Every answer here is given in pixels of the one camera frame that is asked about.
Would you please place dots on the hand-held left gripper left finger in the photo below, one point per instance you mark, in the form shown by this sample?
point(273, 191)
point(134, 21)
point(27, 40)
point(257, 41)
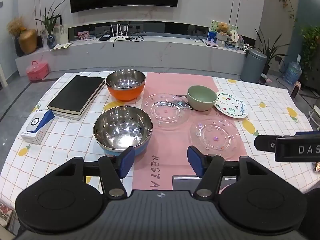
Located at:
point(126, 161)

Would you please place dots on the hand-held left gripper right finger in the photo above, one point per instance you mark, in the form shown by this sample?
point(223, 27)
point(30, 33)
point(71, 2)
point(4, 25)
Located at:
point(196, 162)

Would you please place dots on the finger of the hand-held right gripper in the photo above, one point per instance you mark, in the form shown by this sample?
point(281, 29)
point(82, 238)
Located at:
point(265, 143)

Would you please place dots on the clear glass flower plate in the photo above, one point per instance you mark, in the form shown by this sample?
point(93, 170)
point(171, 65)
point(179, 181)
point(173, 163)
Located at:
point(155, 120)
point(225, 146)

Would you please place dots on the pink placemat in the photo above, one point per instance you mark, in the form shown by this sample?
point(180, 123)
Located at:
point(170, 142)

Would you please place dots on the blue steel bowl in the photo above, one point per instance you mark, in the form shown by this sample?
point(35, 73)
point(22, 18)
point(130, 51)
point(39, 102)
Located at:
point(117, 127)

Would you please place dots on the white fruit-painted plate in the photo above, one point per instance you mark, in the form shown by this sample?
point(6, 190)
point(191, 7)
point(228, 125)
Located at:
point(232, 107)

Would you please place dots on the green ceramic bowl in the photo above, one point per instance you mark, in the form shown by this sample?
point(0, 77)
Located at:
point(200, 105)

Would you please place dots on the orange steel bowl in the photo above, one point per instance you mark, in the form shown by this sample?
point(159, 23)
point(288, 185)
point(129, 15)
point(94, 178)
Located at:
point(125, 94)

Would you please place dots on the black notebook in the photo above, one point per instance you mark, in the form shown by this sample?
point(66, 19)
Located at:
point(77, 92)
point(67, 116)

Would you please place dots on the blue water jug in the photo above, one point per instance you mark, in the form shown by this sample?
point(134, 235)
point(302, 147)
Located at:
point(292, 73)

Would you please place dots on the grey trash bin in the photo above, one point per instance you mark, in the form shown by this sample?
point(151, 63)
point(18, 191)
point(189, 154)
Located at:
point(252, 66)

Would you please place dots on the tall potted plant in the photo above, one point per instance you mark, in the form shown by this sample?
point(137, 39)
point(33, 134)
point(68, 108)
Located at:
point(270, 52)

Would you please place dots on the white and blue box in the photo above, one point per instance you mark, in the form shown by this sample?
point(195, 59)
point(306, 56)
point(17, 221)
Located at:
point(35, 127)

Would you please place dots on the green bush plant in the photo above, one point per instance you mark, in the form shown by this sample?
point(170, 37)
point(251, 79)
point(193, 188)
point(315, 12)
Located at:
point(311, 47)

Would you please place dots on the white marble TV bench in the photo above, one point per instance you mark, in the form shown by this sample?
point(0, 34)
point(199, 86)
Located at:
point(150, 55)

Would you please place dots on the brown teddy bear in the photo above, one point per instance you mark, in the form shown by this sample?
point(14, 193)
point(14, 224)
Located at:
point(223, 28)

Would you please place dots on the white router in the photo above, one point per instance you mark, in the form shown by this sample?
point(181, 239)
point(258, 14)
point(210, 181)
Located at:
point(119, 38)

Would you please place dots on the small black box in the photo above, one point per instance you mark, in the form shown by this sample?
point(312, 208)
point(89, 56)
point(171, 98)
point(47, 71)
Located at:
point(105, 38)

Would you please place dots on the pink carry case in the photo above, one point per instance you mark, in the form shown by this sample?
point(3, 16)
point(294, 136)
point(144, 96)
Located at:
point(37, 71)

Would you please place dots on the green picture card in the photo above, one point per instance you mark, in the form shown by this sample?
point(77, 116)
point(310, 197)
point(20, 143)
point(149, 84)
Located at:
point(212, 25)

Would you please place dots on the loose papers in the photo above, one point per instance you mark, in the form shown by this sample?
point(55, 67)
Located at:
point(61, 46)

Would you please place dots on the pink photo card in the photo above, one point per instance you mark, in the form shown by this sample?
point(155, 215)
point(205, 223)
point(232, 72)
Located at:
point(83, 35)

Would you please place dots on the blue glass vase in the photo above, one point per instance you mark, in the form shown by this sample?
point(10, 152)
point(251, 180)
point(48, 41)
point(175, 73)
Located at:
point(51, 42)

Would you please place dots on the white ceramic vase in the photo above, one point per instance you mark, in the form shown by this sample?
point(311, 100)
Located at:
point(61, 35)

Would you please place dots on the gold vase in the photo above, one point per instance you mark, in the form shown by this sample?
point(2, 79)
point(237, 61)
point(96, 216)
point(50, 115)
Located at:
point(28, 42)

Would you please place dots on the green leafy plant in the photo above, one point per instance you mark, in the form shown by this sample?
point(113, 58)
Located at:
point(50, 21)

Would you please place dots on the dried yellow flowers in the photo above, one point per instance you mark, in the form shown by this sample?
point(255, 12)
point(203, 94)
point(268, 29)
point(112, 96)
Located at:
point(15, 26)

